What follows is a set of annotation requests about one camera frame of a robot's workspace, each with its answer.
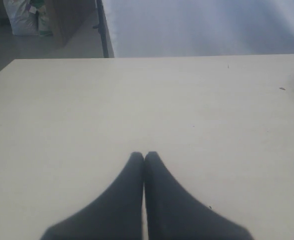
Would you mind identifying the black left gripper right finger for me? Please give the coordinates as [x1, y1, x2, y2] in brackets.
[144, 151, 253, 240]

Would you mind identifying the white sack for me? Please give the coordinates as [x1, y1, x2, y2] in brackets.
[3, 0, 53, 37]

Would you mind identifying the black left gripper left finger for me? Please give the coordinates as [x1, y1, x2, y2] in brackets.
[42, 152, 144, 240]

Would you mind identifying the black backdrop stand pole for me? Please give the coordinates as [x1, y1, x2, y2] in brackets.
[93, 0, 109, 58]

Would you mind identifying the white backdrop cloth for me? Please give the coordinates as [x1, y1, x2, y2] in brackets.
[103, 0, 294, 58]

